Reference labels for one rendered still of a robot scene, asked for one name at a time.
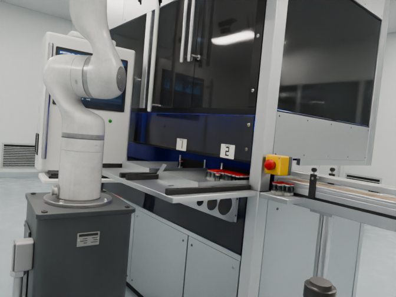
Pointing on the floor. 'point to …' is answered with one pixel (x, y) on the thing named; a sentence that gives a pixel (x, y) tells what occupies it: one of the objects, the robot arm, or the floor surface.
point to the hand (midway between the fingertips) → (150, 1)
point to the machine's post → (262, 145)
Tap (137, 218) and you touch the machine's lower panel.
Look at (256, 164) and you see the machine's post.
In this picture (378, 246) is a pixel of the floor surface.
